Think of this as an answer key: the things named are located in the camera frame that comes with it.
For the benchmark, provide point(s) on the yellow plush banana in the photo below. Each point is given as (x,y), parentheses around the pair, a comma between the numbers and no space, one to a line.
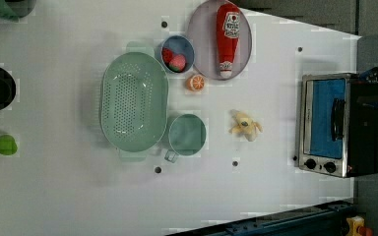
(245,125)

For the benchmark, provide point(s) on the green mug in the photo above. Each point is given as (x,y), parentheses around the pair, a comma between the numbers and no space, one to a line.
(186,135)

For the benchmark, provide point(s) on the orange slice toy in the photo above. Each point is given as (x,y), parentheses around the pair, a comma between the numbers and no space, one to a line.
(195,83)

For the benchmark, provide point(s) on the pink plush fruit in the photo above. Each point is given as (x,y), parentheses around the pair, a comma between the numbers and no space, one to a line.
(177,63)

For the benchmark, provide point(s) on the green perforated colander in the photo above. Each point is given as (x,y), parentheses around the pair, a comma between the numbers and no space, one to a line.
(133,102)

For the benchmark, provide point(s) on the red plush strawberry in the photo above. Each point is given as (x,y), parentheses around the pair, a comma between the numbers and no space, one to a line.
(167,55)

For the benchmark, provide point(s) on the blue bowl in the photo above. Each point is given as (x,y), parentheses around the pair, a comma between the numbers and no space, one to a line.
(179,44)

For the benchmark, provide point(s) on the grey round plate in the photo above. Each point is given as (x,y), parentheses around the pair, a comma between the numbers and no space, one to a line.
(201,31)

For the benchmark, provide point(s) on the red plush ketchup bottle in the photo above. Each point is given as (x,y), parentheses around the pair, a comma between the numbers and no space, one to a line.
(227,36)

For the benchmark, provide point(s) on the silver black toaster oven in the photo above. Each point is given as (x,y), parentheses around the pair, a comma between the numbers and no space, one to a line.
(338,131)

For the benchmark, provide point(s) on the green plush pepper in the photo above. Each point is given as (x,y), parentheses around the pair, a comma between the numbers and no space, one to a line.
(8,145)

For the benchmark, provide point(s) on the yellow orange toy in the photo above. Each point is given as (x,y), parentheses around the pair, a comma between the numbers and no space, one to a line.
(357,227)

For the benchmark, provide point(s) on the blue metal frame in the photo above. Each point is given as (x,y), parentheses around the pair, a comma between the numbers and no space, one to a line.
(322,220)

